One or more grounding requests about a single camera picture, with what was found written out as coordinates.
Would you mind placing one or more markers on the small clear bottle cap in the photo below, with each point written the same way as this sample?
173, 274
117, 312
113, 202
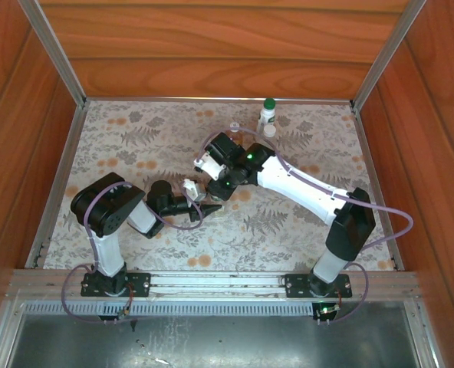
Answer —
235, 125

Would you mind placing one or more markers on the wide white bottle cap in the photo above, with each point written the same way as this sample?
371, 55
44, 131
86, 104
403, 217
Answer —
269, 131

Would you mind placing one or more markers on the white bottle green print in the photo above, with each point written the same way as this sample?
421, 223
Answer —
266, 117

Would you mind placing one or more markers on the green bottle cap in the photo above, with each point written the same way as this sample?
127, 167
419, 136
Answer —
269, 102

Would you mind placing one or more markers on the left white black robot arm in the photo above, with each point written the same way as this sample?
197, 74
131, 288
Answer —
110, 253

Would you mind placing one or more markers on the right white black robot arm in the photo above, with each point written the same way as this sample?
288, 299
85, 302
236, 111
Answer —
300, 188

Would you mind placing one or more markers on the aluminium table edge strip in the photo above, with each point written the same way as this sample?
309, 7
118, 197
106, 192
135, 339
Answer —
372, 172
60, 172
211, 99

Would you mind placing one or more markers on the floral patterned tablecloth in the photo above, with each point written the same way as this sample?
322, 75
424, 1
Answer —
135, 122

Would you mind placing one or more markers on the galvanised metal sheet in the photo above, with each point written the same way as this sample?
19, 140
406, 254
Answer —
250, 345

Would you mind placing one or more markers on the small circuit board green light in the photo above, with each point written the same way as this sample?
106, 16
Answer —
326, 310

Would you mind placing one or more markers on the aluminium slotted rail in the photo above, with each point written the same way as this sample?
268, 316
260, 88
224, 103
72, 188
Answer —
215, 281

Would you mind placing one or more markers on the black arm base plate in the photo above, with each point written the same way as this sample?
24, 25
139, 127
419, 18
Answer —
294, 285
140, 287

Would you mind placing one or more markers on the aluminium corner post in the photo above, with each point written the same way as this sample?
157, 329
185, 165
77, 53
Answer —
55, 53
386, 53

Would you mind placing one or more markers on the aluminium frame bar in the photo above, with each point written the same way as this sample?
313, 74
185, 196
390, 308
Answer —
422, 337
0, 329

